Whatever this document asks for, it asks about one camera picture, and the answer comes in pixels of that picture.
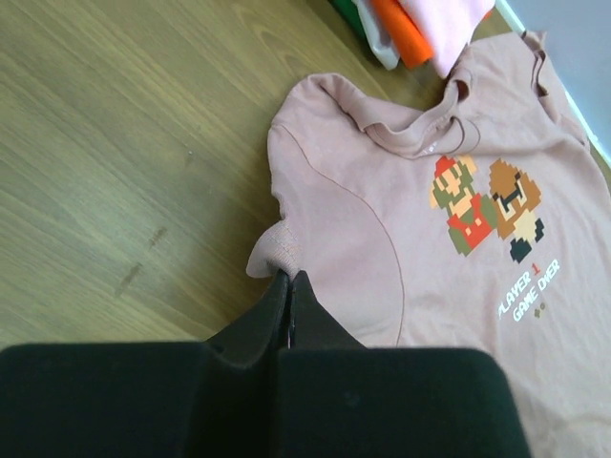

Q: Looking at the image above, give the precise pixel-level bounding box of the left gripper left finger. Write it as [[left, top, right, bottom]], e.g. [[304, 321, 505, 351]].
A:
[[205, 271, 290, 368]]

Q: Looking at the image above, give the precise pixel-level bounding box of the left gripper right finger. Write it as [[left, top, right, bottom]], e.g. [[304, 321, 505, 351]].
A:
[[285, 271, 368, 352]]

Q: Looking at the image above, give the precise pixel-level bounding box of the dusty pink graphic t-shirt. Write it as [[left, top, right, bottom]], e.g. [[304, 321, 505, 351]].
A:
[[246, 31, 610, 457]]

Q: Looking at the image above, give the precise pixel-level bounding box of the folded orange t-shirt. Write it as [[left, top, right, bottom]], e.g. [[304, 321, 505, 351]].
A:
[[372, 0, 433, 69]]

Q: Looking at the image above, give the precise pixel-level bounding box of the folded green t-shirt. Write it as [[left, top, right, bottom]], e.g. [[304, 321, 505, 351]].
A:
[[328, 0, 371, 54]]

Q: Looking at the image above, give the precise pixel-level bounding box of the folded pink t-shirt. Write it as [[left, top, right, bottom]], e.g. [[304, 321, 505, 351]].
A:
[[400, 0, 495, 78]]

